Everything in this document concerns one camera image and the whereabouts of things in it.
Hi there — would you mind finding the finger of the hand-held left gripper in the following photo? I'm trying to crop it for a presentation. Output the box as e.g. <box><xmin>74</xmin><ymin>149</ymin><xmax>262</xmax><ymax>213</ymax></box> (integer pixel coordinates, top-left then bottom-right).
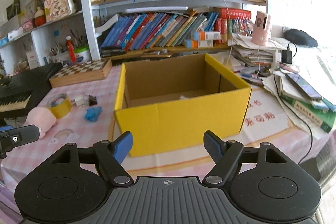
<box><xmin>0</xmin><ymin>124</ymin><xmax>41</xmax><ymax>159</ymax></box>

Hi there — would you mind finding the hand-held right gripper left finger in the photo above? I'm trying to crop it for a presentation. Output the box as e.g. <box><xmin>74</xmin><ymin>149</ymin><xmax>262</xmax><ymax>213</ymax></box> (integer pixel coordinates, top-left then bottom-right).
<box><xmin>50</xmin><ymin>132</ymin><xmax>134</xmax><ymax>187</ymax></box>

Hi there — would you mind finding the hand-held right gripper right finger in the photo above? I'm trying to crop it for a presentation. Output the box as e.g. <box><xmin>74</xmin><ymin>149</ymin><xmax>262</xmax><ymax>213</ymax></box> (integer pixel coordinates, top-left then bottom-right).
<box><xmin>203</xmin><ymin>130</ymin><xmax>288</xmax><ymax>185</ymax></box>

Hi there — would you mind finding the pink plush toy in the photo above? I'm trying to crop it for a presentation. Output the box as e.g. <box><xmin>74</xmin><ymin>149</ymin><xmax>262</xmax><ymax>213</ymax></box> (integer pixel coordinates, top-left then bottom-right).
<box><xmin>25</xmin><ymin>106</ymin><xmax>58</xmax><ymax>139</ymax></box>

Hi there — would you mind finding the yellow cardboard box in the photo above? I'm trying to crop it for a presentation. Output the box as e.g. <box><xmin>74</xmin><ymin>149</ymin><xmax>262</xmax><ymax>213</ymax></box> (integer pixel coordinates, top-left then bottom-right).
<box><xmin>113</xmin><ymin>53</ymin><xmax>253</xmax><ymax>157</ymax></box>

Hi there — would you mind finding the yellow tape roll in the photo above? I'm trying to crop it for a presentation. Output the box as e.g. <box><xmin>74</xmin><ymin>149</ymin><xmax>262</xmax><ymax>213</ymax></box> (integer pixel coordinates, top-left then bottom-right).
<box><xmin>46</xmin><ymin>93</ymin><xmax>72</xmax><ymax>119</ymax></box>

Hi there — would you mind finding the blue soft toy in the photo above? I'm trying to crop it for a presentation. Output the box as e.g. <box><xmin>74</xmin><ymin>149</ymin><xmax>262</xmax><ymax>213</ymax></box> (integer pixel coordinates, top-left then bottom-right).
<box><xmin>84</xmin><ymin>106</ymin><xmax>102</xmax><ymax>122</ymax></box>

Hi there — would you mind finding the pink checked tablecloth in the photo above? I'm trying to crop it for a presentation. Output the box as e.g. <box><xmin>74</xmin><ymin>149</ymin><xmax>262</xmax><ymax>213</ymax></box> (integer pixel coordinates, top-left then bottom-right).
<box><xmin>0</xmin><ymin>56</ymin><xmax>331</xmax><ymax>188</ymax></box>

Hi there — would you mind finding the black piano keyboard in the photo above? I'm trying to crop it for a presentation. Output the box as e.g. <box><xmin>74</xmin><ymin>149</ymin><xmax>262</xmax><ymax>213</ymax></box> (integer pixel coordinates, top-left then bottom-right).
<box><xmin>0</xmin><ymin>63</ymin><xmax>63</xmax><ymax>118</ymax></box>

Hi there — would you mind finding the white eraser block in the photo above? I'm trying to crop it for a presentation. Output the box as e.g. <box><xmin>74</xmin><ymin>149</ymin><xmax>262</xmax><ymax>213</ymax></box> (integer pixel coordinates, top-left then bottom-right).
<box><xmin>71</xmin><ymin>94</ymin><xmax>88</xmax><ymax>107</ymax></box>

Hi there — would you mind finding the pile of pens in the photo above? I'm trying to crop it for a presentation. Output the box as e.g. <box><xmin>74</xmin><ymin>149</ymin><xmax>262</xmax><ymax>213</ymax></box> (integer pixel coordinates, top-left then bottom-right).
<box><xmin>234</xmin><ymin>67</ymin><xmax>265</xmax><ymax>85</ymax></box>

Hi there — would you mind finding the wooden chessboard box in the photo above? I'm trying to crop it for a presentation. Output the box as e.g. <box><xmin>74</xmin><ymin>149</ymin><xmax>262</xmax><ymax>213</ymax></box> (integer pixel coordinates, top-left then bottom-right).
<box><xmin>49</xmin><ymin>59</ymin><xmax>113</xmax><ymax>88</ymax></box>

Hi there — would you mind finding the red bottle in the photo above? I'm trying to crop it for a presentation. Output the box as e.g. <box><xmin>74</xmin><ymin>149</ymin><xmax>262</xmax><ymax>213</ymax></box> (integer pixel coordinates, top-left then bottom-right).
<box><xmin>66</xmin><ymin>35</ymin><xmax>76</xmax><ymax>63</ymax></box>

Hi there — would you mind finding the black stapler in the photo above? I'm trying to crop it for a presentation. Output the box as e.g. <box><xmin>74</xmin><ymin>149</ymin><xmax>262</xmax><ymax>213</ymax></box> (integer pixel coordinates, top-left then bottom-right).
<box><xmin>101</xmin><ymin>47</ymin><xmax>126</xmax><ymax>58</ymax></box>

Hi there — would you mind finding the green lidded jar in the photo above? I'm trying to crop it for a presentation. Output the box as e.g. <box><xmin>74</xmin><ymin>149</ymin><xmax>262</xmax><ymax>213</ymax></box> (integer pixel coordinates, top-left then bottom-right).
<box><xmin>73</xmin><ymin>46</ymin><xmax>91</xmax><ymax>62</ymax></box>

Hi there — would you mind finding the stack of papers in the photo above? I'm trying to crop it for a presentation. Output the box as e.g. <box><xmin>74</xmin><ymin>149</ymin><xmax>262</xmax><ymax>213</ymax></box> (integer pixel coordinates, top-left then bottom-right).
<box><xmin>231</xmin><ymin>34</ymin><xmax>284</xmax><ymax>67</ymax></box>

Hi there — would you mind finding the orange and white small box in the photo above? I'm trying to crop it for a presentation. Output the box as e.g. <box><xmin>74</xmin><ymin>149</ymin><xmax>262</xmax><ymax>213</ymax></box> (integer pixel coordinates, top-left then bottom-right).
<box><xmin>191</xmin><ymin>31</ymin><xmax>220</xmax><ymax>41</ymax></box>
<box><xmin>184</xmin><ymin>39</ymin><xmax>214</xmax><ymax>48</ymax></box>

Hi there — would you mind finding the thick green book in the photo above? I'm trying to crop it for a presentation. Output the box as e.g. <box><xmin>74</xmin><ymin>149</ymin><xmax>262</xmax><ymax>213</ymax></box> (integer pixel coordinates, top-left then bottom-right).
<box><xmin>278</xmin><ymin>93</ymin><xmax>336</xmax><ymax>134</ymax></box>

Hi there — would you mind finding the dark smartphone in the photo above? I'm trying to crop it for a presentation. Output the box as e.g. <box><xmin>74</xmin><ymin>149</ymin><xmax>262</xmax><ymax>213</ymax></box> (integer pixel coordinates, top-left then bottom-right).
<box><xmin>285</xmin><ymin>72</ymin><xmax>323</xmax><ymax>101</ymax></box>

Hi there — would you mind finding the red and white figurine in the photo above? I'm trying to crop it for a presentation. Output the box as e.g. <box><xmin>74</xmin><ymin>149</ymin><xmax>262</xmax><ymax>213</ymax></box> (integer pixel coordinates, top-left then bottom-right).
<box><xmin>34</xmin><ymin>7</ymin><xmax>47</xmax><ymax>28</ymax></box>

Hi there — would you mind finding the black charger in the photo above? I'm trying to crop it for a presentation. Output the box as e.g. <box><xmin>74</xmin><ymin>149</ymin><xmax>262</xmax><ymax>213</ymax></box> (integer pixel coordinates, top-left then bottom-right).
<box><xmin>281</xmin><ymin>49</ymin><xmax>293</xmax><ymax>65</ymax></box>

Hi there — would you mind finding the long row of colourful books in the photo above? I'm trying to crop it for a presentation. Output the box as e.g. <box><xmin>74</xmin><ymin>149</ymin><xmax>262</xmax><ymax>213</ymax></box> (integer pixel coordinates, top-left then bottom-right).
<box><xmin>101</xmin><ymin>7</ymin><xmax>252</xmax><ymax>51</ymax></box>

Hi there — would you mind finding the pink cylindrical device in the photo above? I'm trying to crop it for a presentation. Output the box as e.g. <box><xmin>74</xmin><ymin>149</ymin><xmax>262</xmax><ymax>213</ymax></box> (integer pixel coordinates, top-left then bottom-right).
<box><xmin>251</xmin><ymin>11</ymin><xmax>273</xmax><ymax>45</ymax></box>

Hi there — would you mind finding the floral ceramic house ornament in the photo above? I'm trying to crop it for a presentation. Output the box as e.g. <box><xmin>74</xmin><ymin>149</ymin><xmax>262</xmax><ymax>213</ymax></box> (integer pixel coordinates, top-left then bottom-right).
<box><xmin>43</xmin><ymin>0</ymin><xmax>76</xmax><ymax>22</ymax></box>

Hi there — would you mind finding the thick red book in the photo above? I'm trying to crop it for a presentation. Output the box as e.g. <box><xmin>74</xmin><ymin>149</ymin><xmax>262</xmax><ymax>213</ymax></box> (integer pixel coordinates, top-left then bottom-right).
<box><xmin>219</xmin><ymin>7</ymin><xmax>252</xmax><ymax>19</ymax></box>

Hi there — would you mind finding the white light bar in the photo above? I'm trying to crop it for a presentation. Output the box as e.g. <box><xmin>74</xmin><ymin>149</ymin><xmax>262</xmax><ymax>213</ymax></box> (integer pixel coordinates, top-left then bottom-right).
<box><xmin>123</xmin><ymin>6</ymin><xmax>188</xmax><ymax>14</ymax></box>

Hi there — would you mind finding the black pouch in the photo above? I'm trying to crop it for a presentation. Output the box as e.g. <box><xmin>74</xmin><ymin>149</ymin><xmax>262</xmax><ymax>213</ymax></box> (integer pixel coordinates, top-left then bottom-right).
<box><xmin>284</xmin><ymin>28</ymin><xmax>319</xmax><ymax>47</ymax></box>

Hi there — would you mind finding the white bookshelf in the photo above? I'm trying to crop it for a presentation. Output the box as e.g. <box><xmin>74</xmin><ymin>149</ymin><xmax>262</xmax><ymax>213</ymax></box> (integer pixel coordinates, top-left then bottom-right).
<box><xmin>0</xmin><ymin>0</ymin><xmax>268</xmax><ymax>77</ymax></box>

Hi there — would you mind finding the black cable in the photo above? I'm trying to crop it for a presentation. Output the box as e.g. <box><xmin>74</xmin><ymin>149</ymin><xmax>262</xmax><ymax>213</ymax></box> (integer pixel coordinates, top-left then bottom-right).
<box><xmin>273</xmin><ymin>42</ymin><xmax>314</xmax><ymax>165</ymax></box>

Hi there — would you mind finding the white cable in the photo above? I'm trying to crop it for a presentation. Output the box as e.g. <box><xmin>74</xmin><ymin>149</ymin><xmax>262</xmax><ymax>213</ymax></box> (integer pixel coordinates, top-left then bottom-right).
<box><xmin>215</xmin><ymin>0</ymin><xmax>235</xmax><ymax>67</ymax></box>

